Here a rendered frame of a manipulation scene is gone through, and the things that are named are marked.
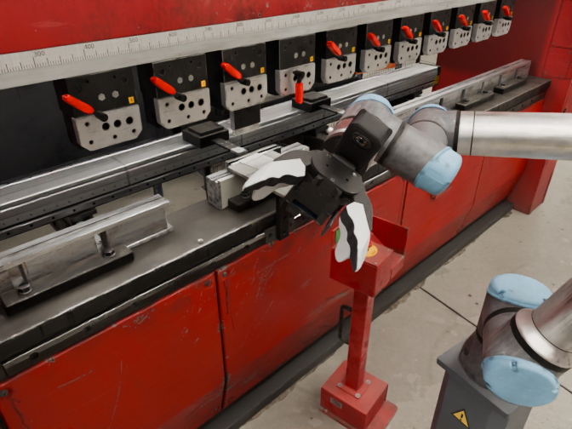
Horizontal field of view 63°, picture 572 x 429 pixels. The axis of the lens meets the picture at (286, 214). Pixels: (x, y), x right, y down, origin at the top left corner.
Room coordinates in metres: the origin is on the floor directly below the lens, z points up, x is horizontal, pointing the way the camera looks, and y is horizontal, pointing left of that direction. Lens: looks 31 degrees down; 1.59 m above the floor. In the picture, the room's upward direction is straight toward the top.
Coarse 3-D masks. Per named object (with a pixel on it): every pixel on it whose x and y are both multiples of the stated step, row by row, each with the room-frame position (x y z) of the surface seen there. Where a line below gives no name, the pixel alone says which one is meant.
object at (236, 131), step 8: (232, 112) 1.30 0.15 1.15; (240, 112) 1.31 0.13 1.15; (248, 112) 1.33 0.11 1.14; (256, 112) 1.35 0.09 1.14; (232, 120) 1.30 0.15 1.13; (240, 120) 1.31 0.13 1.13; (248, 120) 1.33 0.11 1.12; (256, 120) 1.35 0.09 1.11; (232, 128) 1.30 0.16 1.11; (240, 128) 1.31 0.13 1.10; (248, 128) 1.34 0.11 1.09; (256, 128) 1.36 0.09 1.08
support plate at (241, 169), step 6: (270, 156) 1.34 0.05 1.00; (276, 156) 1.34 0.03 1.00; (228, 168) 1.26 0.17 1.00; (234, 168) 1.25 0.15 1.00; (240, 168) 1.25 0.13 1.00; (246, 168) 1.25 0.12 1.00; (252, 168) 1.25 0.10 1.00; (240, 174) 1.22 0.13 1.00; (246, 174) 1.21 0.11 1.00; (288, 186) 1.13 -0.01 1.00; (276, 192) 1.11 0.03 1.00; (282, 192) 1.10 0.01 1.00
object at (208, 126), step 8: (192, 128) 1.49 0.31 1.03; (200, 128) 1.49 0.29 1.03; (208, 128) 1.49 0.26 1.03; (216, 128) 1.49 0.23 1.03; (224, 128) 1.53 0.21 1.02; (184, 136) 1.50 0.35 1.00; (192, 136) 1.46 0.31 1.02; (200, 136) 1.45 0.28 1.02; (208, 136) 1.45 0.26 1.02; (216, 136) 1.48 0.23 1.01; (224, 136) 1.50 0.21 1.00; (192, 144) 1.46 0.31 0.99; (200, 144) 1.43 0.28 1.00; (208, 144) 1.45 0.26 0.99; (216, 144) 1.44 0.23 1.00; (224, 144) 1.42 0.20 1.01; (232, 144) 1.42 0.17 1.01; (240, 152) 1.36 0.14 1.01
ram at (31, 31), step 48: (0, 0) 0.91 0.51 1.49; (48, 0) 0.97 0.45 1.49; (96, 0) 1.03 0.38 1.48; (144, 0) 1.10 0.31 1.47; (192, 0) 1.19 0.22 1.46; (240, 0) 1.29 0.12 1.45; (288, 0) 1.40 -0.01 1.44; (336, 0) 1.54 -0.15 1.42; (384, 0) 1.71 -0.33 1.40; (480, 0) 2.20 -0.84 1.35; (0, 48) 0.89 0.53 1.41; (48, 48) 0.95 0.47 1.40; (192, 48) 1.18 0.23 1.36
